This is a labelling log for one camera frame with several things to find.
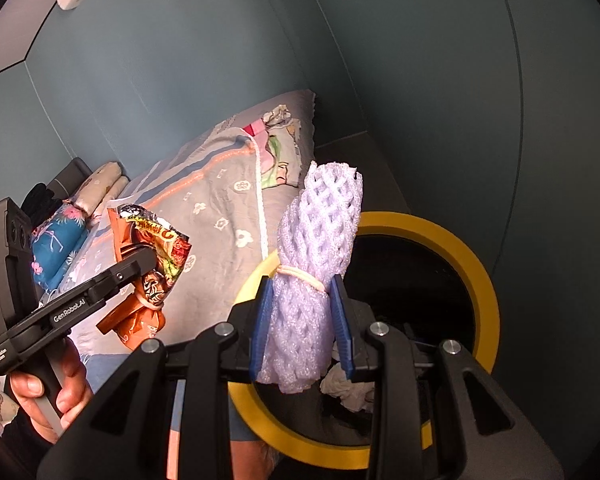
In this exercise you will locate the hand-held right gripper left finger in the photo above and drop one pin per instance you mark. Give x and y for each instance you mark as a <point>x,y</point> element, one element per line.
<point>261,330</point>

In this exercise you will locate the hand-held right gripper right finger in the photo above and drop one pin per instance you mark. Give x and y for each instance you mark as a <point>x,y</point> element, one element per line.
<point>342,330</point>

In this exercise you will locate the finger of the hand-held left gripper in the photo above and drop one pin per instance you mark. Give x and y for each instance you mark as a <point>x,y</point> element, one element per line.
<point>132,267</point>

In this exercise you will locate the orange snack wrapper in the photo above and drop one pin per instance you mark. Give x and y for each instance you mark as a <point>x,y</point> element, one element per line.
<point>165,250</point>

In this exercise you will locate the white foam net bundle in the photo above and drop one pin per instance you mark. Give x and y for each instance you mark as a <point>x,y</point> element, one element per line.
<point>310,260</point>

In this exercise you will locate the yellow rimmed trash bin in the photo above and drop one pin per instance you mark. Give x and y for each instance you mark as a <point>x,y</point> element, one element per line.
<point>480,280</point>

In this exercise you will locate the person's left hand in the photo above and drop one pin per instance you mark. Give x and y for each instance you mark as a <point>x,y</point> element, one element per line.
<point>75,380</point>

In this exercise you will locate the blue floral pillow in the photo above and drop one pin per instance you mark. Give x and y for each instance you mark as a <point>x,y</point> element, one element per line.
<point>55,250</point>

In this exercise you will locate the crumpled white tissue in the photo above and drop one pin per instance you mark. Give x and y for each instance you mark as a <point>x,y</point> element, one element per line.
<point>350,390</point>

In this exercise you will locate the beige floral pillow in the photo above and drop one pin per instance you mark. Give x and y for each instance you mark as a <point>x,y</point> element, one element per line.
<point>100,185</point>

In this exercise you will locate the black clothing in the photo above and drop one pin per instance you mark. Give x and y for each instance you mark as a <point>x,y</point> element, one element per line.
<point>37,200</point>

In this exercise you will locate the printed bedspread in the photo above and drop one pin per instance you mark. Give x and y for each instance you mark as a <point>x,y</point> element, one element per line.
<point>215,195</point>

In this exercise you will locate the grey bed headboard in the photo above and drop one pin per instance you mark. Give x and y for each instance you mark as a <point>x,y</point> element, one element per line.
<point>70,175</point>

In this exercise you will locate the cartoon print sheet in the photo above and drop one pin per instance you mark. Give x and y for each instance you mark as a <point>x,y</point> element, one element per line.
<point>280,150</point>

